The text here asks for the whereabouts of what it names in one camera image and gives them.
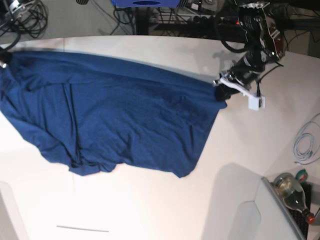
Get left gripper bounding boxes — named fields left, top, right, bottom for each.
left=214, top=56, right=267, bottom=102

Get dark blue t-shirt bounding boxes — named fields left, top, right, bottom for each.
left=0, top=51, right=227, bottom=178

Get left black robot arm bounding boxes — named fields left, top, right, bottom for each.
left=213, top=0, right=285, bottom=101

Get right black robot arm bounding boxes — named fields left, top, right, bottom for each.
left=0, top=0, right=24, bottom=69

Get black power strip red light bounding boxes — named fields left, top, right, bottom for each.
left=187, top=15, right=240, bottom=27

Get green tape roll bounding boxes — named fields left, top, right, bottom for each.
left=295, top=169, right=309, bottom=183

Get clear plastic bottle red cap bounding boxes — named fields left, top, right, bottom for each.
left=273, top=172, right=316, bottom=225

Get blue box with slot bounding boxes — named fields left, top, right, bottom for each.
left=111, top=0, right=180, bottom=8

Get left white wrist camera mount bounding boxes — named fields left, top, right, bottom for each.
left=212, top=71, right=266, bottom=111

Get coiled light grey cable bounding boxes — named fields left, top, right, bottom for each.
left=292, top=115, right=320, bottom=166

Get black coiled cables on floor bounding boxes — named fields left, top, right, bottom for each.
left=0, top=0, right=50, bottom=39

